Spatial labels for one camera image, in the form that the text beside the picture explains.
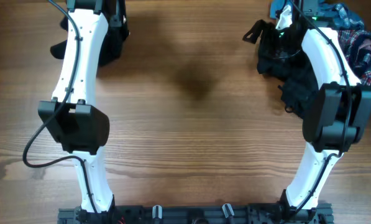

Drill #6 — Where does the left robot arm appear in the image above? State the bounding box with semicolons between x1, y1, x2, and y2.
38;0;129;223

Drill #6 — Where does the blue patterned garment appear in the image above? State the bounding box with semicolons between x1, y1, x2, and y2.
270;0;365;30

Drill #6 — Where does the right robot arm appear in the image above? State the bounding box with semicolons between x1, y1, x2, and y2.
222;1;371;223

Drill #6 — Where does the left black camera cable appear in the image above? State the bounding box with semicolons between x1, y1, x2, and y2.
22;0;101;218

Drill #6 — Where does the right black camera cable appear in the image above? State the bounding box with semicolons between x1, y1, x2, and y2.
287;0;353;218

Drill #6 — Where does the black garment underneath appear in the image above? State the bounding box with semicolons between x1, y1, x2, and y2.
257;21;318;118

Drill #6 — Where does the black camera cable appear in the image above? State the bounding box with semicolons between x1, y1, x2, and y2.
287;0;353;218
22;0;101;218

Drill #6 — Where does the red plaid shirt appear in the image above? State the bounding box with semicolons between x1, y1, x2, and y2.
338;30;371;86

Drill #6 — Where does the black knit sweater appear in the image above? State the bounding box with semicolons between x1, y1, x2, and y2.
50;0;125;67

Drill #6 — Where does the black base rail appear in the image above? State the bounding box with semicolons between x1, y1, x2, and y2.
57;203;334;224

